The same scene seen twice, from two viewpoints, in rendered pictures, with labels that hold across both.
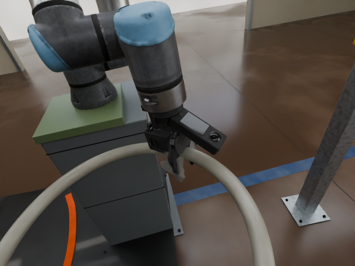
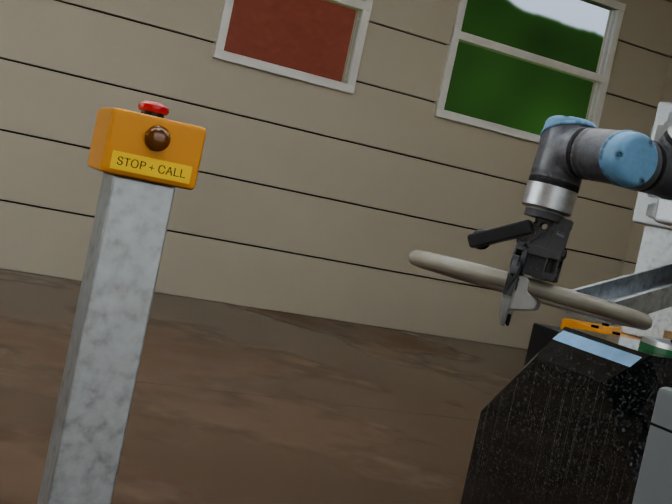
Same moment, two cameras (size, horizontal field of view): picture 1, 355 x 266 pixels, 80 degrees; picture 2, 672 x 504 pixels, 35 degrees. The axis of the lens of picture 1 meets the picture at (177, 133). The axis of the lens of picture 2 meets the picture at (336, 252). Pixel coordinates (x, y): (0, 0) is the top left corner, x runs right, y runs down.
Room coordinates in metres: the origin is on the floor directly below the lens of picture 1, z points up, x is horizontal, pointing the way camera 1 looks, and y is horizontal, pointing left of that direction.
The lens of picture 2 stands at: (2.06, -0.91, 1.03)
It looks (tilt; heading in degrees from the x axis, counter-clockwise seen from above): 3 degrees down; 162
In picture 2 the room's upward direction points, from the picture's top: 12 degrees clockwise
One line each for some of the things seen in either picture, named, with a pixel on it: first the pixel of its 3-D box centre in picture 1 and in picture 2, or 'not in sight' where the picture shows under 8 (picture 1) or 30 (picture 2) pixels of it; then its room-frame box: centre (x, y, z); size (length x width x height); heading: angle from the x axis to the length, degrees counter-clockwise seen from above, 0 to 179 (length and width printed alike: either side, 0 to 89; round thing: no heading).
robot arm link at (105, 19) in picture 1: (131, 33); (616, 157); (0.48, 0.07, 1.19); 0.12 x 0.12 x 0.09; 15
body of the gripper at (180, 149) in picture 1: (167, 125); (540, 246); (0.37, 0.02, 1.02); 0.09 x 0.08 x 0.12; 55
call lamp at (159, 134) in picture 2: not in sight; (157, 138); (0.74, -0.73, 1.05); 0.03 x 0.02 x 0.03; 94
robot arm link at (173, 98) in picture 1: (161, 93); (549, 200); (0.37, 0.02, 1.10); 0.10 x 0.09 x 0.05; 145
